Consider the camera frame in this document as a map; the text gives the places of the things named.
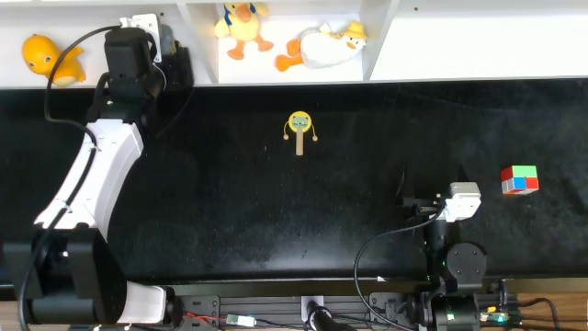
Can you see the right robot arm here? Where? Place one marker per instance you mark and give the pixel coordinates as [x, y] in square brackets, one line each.
[466, 262]

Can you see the many-coloured puzzle cube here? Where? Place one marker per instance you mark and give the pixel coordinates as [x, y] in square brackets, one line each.
[519, 181]

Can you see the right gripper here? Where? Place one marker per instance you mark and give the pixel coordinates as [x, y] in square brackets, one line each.
[425, 207]

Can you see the yellow cat rattle drum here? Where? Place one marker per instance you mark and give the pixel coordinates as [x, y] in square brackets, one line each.
[301, 123]

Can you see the white plush duck yellow hat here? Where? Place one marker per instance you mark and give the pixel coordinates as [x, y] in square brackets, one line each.
[326, 48]

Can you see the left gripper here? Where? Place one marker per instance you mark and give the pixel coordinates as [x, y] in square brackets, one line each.
[179, 69]

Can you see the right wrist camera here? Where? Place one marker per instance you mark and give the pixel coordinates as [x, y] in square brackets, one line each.
[464, 200]

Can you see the yellow rubber duck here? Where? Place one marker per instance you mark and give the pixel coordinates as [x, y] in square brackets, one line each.
[43, 55]

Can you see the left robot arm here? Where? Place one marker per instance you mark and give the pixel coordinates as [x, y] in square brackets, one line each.
[105, 170]

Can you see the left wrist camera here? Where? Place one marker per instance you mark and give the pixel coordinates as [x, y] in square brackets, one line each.
[147, 27]

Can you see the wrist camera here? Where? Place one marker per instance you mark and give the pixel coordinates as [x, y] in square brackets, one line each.
[464, 200]
[147, 27]

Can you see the white shelf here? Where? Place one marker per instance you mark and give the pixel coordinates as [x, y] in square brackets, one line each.
[459, 46]

